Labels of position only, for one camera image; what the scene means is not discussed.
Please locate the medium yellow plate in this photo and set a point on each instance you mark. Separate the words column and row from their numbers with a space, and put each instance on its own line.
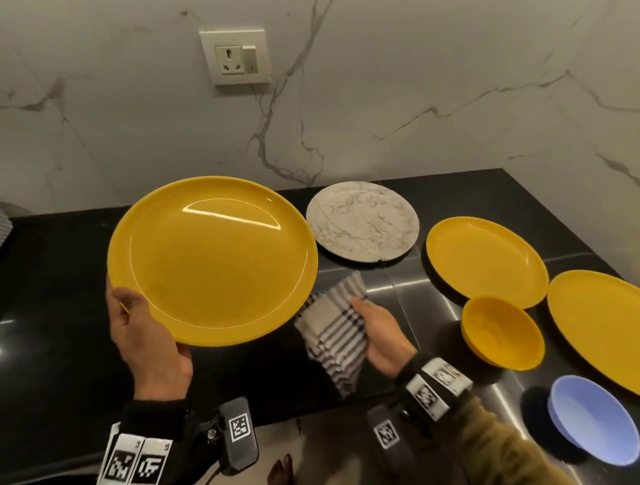
column 487, row 260

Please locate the person's right hand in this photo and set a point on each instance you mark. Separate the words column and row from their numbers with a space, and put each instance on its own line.
column 387, row 344

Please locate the white wall socket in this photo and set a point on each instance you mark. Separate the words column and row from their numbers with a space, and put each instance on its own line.
column 235, row 57

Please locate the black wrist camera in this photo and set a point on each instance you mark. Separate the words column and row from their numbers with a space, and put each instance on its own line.
column 239, row 434
column 387, row 437

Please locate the white marker wristband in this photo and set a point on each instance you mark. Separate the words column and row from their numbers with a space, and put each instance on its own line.
column 440, row 384
column 135, row 462

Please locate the person's left thumb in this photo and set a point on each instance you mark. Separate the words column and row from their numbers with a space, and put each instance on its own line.
column 131, row 300

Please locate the marble pattern plate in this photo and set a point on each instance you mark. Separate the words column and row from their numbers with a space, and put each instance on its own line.
column 362, row 222

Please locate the person's left hand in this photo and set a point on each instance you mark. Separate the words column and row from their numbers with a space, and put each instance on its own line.
column 150, row 359

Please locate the person's right fingers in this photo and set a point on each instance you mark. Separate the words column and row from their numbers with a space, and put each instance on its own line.
column 365, row 309

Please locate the person's foot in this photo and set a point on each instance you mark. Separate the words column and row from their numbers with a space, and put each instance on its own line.
column 281, row 472

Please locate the striped checked kitchen cloth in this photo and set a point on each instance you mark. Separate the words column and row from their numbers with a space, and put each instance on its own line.
column 332, row 335

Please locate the light blue bowl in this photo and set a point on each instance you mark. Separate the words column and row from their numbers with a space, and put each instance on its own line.
column 597, row 422

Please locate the large yellow plate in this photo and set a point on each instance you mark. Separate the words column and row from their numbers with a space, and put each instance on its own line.
column 602, row 322
column 215, row 260

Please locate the person's left forearm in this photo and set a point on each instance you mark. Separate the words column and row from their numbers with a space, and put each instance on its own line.
column 165, row 419

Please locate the yellow bowl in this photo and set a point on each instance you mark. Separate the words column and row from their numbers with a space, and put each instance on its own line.
column 502, row 332

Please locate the person's right forearm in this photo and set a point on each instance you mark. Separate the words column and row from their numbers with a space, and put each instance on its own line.
column 495, row 444

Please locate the grey ribbed object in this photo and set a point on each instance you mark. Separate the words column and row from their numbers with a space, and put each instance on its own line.
column 7, row 222

